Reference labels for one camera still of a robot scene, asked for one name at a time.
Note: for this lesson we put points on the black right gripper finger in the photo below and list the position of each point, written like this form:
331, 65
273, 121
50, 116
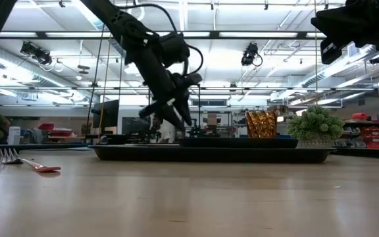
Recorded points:
336, 26
334, 55

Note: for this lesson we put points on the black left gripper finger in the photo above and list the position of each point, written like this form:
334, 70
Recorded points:
184, 110
171, 116

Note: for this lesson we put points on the amber faceted glass cup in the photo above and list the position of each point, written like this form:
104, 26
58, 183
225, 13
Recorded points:
261, 124

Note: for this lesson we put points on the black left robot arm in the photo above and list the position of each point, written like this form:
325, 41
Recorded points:
130, 29

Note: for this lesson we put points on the black serving tray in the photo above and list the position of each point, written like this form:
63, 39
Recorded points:
209, 155

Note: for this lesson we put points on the black plastic tray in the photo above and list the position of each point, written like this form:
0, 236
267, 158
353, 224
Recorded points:
44, 147

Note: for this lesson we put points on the white standing pillar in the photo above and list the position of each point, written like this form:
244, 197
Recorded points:
167, 131

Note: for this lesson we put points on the black computer monitor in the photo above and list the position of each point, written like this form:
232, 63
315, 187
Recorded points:
107, 113
135, 125

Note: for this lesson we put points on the red box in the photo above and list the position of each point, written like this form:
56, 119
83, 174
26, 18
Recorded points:
46, 126
360, 116

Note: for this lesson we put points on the green plant in white pot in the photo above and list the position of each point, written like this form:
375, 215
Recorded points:
314, 123

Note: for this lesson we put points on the black overhead light bar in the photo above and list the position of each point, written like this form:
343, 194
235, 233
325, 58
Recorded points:
258, 34

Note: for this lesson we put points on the black ceiling-mounted device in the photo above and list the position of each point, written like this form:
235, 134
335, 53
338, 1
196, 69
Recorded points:
36, 52

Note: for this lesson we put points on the gray draped cloth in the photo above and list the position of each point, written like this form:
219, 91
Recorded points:
35, 135

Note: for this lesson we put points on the white plastic container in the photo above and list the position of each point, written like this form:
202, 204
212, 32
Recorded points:
14, 135

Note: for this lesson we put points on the black metal stand frame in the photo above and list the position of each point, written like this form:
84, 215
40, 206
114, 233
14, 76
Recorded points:
199, 105

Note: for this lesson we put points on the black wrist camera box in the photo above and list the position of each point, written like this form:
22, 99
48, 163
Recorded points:
191, 79

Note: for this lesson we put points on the black ceiling-mounted camera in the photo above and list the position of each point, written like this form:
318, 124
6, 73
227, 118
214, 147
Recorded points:
250, 52

